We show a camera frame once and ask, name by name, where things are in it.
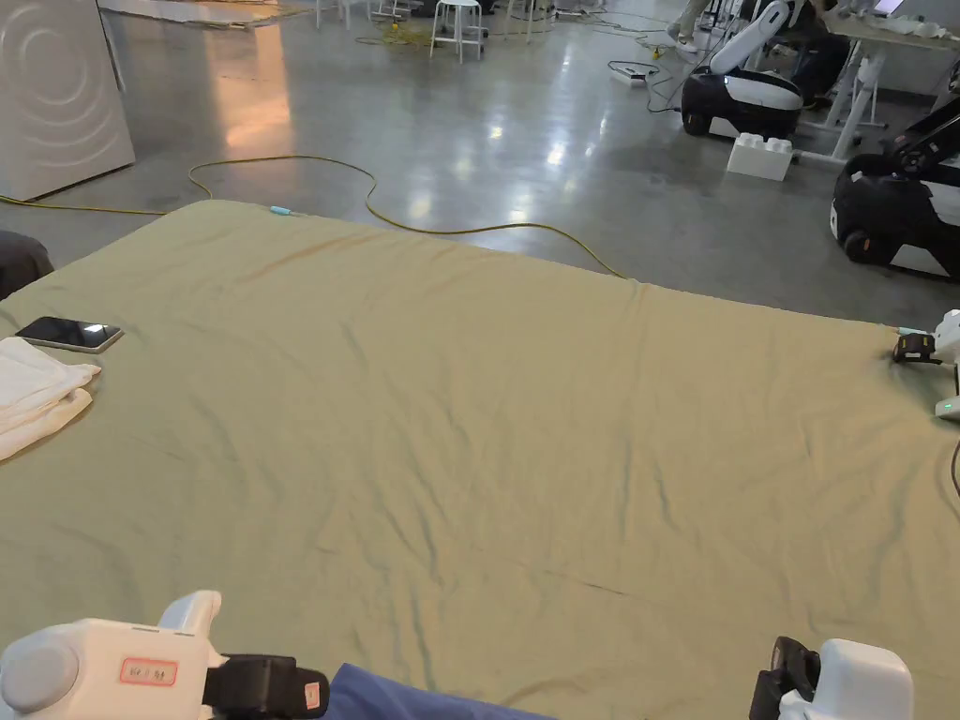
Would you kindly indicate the large white toy brick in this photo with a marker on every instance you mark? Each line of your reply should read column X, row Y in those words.
column 759, row 156

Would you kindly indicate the white-legged desk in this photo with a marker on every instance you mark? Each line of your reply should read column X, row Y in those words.
column 862, row 82

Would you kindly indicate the white and black robot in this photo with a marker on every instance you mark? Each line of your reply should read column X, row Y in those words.
column 742, row 94
column 892, row 217

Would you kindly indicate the teal sheet clip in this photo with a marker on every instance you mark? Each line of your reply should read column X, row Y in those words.
column 279, row 211
column 911, row 331

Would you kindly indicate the bed with pale green sheet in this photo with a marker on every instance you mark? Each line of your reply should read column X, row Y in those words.
column 480, row 420

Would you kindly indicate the dark cushion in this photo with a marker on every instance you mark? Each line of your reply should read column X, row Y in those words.
column 21, row 262

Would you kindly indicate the white power strip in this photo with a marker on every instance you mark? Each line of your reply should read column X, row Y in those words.
column 630, row 74

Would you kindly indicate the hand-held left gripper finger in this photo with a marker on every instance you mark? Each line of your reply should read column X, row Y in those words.
column 313, row 694

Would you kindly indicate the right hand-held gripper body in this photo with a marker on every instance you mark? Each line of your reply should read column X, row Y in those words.
column 855, row 682

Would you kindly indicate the black smartphone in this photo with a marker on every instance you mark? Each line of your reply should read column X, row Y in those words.
column 71, row 334

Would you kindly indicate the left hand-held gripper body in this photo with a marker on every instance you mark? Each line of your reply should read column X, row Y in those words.
column 97, row 660

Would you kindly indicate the folded white cloth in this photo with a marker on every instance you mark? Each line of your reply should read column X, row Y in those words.
column 34, row 394

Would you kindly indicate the dark blue garment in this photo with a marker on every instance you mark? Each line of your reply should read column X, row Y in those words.
column 420, row 701

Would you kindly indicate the spare hand-held gripper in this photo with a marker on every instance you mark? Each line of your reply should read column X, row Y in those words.
column 946, row 360

